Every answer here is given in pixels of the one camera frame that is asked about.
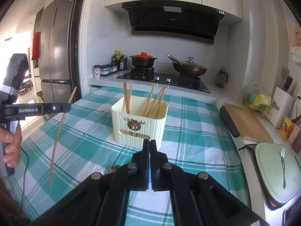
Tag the green yellow sponges in rack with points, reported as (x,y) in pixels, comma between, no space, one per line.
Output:
(260,102)

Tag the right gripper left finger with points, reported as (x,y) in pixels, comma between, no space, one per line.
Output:
(115,187)

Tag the black range hood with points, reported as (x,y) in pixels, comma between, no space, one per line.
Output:
(174,19)

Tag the chopstick in holder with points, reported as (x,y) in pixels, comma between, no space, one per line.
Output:
(155,101)
(127,96)

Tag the white knife block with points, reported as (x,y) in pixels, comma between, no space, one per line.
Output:
(281,102)

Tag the chopstick in holder left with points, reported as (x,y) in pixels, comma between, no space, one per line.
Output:
(127,96)

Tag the spice shaker jar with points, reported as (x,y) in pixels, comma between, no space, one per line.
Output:
(96,70)

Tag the black pot orange lid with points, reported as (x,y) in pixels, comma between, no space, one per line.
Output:
(143,60)

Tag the person's left hand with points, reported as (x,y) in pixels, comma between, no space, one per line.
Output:
(12,154)

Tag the cream ribbed utensil holder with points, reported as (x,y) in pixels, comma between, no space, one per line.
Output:
(145,121)

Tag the black gas stove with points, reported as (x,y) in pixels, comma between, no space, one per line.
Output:
(148,75)

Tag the teal white checked tablecloth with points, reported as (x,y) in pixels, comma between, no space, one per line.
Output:
(65,151)

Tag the chopstick in holder right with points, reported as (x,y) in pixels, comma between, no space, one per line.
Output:
(155,101)

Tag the steel refrigerator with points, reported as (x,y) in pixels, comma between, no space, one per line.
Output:
(56,40)

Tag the steel fork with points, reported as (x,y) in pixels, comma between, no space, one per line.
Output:
(282,154)

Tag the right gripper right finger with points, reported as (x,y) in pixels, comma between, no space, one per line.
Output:
(166,176)

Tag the green tray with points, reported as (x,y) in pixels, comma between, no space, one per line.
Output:
(269,166)

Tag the large steel spoon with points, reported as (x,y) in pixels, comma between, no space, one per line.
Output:
(113,169)

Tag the sauce bottles group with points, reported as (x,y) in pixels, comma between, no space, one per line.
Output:
(120,59)

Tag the wooden cutting board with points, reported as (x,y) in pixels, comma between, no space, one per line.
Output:
(241,122)

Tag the dark wok pan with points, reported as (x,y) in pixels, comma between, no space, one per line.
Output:
(188,67)

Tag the dark glass jar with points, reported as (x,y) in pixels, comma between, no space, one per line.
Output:
(222,78)

